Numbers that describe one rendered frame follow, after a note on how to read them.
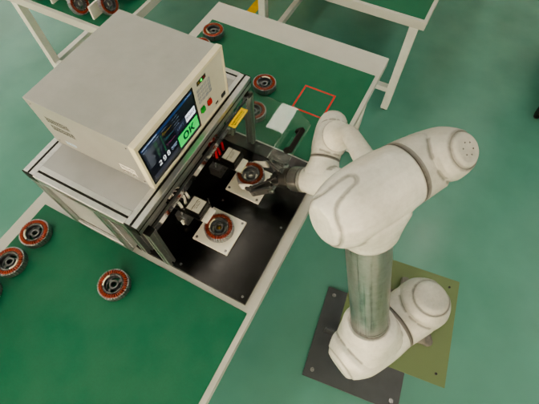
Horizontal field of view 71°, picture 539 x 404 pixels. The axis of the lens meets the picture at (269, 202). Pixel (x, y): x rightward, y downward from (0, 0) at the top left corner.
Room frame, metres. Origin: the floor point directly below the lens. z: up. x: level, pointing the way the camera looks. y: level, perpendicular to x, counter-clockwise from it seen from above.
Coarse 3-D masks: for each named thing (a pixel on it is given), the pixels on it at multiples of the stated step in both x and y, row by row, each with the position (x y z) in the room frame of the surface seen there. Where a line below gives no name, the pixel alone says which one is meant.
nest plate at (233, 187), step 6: (270, 174) 0.83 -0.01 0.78; (234, 180) 0.81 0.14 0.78; (264, 180) 0.80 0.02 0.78; (228, 186) 0.78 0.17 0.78; (234, 186) 0.78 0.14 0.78; (234, 192) 0.75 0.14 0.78; (240, 192) 0.75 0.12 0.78; (246, 192) 0.75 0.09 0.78; (246, 198) 0.72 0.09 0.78; (252, 198) 0.72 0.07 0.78; (258, 198) 0.72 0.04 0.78
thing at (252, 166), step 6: (252, 162) 0.85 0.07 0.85; (246, 168) 0.83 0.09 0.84; (252, 168) 0.83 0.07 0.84; (258, 168) 0.82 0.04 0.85; (240, 174) 0.79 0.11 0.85; (246, 174) 0.80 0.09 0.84; (252, 174) 0.81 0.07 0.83; (258, 174) 0.79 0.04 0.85; (264, 174) 0.79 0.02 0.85; (240, 180) 0.77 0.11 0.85; (246, 180) 0.76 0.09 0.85; (252, 180) 0.76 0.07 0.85; (258, 180) 0.76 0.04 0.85
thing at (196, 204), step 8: (192, 200) 0.64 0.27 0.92; (200, 200) 0.64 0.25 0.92; (176, 208) 0.63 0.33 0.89; (184, 208) 0.61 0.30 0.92; (192, 208) 0.61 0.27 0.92; (200, 208) 0.61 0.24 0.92; (208, 208) 0.62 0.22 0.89; (192, 216) 0.59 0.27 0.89; (200, 216) 0.58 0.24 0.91; (208, 216) 0.60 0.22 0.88
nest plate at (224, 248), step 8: (216, 208) 0.68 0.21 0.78; (232, 216) 0.64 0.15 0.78; (240, 224) 0.61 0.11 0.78; (200, 232) 0.58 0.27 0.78; (240, 232) 0.58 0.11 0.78; (200, 240) 0.55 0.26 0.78; (208, 240) 0.54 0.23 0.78; (232, 240) 0.54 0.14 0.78; (216, 248) 0.51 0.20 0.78; (224, 248) 0.51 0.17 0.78
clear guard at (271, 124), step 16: (256, 96) 0.99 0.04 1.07; (256, 112) 0.92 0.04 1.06; (272, 112) 0.91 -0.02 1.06; (288, 112) 0.91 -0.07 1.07; (224, 128) 0.85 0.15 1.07; (240, 128) 0.85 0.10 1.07; (256, 128) 0.84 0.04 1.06; (272, 128) 0.84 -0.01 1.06; (288, 128) 0.85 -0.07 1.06; (304, 128) 0.88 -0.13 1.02; (240, 144) 0.78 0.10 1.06; (256, 144) 0.78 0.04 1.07; (272, 144) 0.77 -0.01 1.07; (288, 144) 0.80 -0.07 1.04; (272, 160) 0.72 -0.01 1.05; (288, 160) 0.74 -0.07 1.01
